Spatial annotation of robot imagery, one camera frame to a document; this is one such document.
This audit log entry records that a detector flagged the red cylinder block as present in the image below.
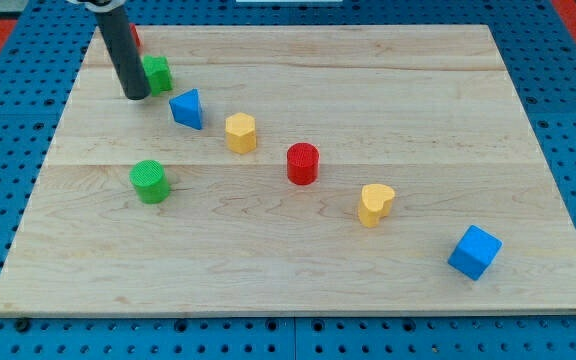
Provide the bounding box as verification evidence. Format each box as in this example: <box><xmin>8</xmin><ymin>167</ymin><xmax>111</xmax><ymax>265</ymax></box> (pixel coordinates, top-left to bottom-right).
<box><xmin>286</xmin><ymin>142</ymin><xmax>319</xmax><ymax>185</ymax></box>

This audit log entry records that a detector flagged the light wooden board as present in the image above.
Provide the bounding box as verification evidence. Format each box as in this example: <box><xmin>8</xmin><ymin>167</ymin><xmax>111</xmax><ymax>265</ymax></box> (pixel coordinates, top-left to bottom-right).
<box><xmin>0</xmin><ymin>25</ymin><xmax>576</xmax><ymax>318</ymax></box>

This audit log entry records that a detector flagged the blue cube block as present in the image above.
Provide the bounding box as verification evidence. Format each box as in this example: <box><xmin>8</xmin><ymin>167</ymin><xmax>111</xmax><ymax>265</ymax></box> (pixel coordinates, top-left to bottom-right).
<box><xmin>447</xmin><ymin>225</ymin><xmax>503</xmax><ymax>281</ymax></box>

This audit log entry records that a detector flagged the green star block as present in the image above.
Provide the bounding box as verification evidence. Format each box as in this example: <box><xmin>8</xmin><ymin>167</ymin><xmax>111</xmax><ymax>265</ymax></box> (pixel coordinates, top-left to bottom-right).
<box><xmin>143</xmin><ymin>55</ymin><xmax>173</xmax><ymax>96</ymax></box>

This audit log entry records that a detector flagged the blue triangle block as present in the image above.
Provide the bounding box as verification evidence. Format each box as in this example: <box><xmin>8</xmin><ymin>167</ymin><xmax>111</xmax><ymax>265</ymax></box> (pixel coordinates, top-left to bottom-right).
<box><xmin>169</xmin><ymin>88</ymin><xmax>203</xmax><ymax>130</ymax></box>

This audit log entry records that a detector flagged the yellow heart block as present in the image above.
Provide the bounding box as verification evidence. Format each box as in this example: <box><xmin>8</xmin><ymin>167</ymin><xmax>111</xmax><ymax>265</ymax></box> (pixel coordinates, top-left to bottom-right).
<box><xmin>357</xmin><ymin>183</ymin><xmax>396</xmax><ymax>228</ymax></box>

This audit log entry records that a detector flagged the red block behind rod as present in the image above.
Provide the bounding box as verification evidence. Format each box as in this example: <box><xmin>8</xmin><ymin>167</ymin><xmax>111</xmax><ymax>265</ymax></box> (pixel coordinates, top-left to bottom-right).
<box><xmin>129</xmin><ymin>22</ymin><xmax>141</xmax><ymax>49</ymax></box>

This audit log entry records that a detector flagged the yellow hexagon block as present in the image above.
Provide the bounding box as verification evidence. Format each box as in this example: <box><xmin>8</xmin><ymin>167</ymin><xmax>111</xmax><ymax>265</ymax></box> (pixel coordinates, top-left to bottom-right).
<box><xmin>225</xmin><ymin>113</ymin><xmax>257</xmax><ymax>154</ymax></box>

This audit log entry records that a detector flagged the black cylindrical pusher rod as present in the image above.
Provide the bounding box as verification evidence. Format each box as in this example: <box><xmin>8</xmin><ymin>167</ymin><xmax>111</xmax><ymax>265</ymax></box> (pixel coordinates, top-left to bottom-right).
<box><xmin>94</xmin><ymin>4</ymin><xmax>151</xmax><ymax>100</ymax></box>

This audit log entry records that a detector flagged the green cylinder block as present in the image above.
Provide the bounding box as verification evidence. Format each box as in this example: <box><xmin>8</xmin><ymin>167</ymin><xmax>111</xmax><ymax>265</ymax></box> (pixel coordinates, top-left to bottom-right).
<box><xmin>129</xmin><ymin>160</ymin><xmax>170</xmax><ymax>204</ymax></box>

